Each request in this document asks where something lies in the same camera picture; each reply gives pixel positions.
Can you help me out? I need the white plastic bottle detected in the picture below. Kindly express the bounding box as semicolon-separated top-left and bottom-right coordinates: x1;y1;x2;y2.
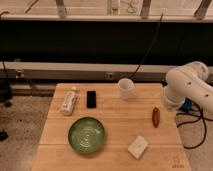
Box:
60;87;77;116

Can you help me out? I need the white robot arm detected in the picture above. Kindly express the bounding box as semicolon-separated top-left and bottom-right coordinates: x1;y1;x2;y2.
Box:
161;61;213;114

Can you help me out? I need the green ceramic bowl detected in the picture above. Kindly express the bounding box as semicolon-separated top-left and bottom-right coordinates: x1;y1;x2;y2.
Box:
67;117;105;154

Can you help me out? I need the translucent plastic cup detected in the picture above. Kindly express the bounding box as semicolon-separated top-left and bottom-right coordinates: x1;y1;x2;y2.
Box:
118;78;134;100

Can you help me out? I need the black rectangular block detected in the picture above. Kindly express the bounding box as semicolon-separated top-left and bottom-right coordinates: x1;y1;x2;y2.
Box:
87;91;96;108

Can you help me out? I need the red brown sausage toy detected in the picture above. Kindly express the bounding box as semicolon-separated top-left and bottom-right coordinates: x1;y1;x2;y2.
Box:
152;107;160;128

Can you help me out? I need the white sponge block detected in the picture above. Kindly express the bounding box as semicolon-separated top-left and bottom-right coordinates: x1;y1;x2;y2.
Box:
128;136;149;159

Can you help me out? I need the blue power adapter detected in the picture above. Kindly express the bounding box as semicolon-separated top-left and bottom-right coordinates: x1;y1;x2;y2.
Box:
180;99;192;113

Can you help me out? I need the black hanging cable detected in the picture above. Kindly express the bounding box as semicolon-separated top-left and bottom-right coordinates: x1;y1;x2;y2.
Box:
129;12;165;81

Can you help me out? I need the black floor cable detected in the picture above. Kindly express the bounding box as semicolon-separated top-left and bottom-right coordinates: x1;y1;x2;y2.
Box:
175;102;213;150

